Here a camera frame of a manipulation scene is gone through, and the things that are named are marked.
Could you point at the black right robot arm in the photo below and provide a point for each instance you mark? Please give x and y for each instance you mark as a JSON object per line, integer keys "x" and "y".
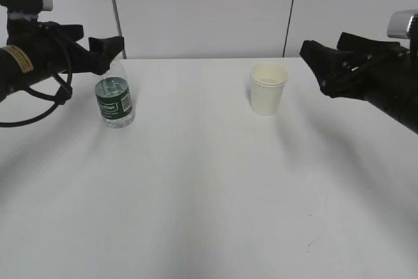
{"x": 382, "y": 73}

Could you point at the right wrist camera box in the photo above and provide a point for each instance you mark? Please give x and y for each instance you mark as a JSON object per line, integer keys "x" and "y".
{"x": 403, "y": 25}

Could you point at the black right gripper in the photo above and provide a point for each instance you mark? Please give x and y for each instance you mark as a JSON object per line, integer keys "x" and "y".
{"x": 385, "y": 77}

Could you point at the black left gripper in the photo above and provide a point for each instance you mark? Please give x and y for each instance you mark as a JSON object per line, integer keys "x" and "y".
{"x": 37, "y": 48}

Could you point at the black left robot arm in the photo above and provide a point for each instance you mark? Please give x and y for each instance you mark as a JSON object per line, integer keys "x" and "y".
{"x": 13, "y": 83}

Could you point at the clear water bottle green label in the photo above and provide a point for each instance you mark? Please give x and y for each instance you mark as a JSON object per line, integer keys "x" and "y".
{"x": 114, "y": 98}

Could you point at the white paper cup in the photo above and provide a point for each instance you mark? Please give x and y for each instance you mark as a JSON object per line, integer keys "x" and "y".
{"x": 268, "y": 80}

